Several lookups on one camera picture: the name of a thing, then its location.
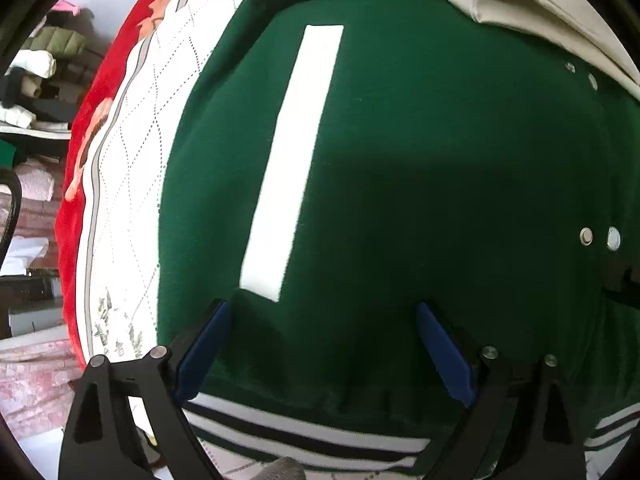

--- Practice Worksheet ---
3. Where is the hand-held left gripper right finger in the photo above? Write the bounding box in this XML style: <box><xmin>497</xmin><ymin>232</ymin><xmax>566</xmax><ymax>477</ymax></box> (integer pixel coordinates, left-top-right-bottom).
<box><xmin>414</xmin><ymin>301</ymin><xmax>587</xmax><ymax>480</ymax></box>

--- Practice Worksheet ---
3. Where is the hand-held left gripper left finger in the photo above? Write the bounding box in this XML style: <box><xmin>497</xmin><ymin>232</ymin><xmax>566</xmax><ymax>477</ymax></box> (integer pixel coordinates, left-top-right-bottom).
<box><xmin>58</xmin><ymin>298</ymin><xmax>233</xmax><ymax>480</ymax></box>

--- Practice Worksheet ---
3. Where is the green varsity jacket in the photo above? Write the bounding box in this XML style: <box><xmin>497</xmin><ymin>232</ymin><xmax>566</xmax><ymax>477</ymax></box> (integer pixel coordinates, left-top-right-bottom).
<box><xmin>156</xmin><ymin>0</ymin><xmax>640</xmax><ymax>478</ymax></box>

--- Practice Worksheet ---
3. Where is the pile of clothes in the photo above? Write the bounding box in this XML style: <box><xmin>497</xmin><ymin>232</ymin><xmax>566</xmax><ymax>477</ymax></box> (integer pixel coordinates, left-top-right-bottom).
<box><xmin>0</xmin><ymin>0</ymin><xmax>108</xmax><ymax>133</ymax></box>

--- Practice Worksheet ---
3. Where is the white quilted mattress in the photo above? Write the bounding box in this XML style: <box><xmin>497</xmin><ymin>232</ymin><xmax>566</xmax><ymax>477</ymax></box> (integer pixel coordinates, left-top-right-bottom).
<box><xmin>76</xmin><ymin>0</ymin><xmax>311</xmax><ymax>480</ymax></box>

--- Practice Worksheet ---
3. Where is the pink patterned cloth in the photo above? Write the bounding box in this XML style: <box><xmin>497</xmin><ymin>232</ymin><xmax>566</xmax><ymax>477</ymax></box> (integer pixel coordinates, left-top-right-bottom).
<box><xmin>0</xmin><ymin>337</ymin><xmax>86</xmax><ymax>441</ymax></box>

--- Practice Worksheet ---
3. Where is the black chair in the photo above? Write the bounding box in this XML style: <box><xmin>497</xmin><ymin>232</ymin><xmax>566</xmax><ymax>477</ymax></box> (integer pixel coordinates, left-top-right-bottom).
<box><xmin>0</xmin><ymin>169</ymin><xmax>23</xmax><ymax>276</ymax></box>

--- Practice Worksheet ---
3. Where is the red floral blanket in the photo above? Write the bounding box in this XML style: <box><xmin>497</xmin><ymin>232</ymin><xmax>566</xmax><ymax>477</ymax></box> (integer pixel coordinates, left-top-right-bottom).
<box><xmin>55</xmin><ymin>0</ymin><xmax>203</xmax><ymax>368</ymax></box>

